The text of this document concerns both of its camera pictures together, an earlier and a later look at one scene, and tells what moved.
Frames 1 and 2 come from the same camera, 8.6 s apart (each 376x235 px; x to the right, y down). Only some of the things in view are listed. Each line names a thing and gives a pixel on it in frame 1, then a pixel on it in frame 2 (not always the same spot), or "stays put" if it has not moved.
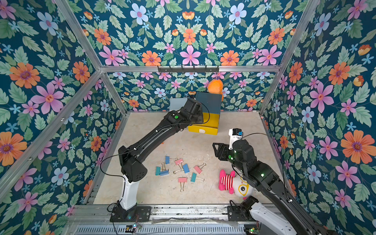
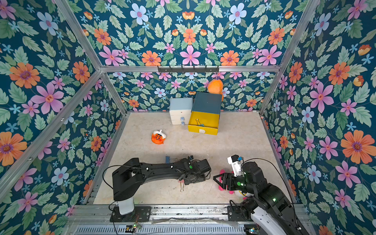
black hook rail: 188,69 stays put
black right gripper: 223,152 to 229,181
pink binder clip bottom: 182,180 stays put
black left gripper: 199,115 to 202,177
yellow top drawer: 210,125 stays put
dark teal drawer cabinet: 211,105 stays put
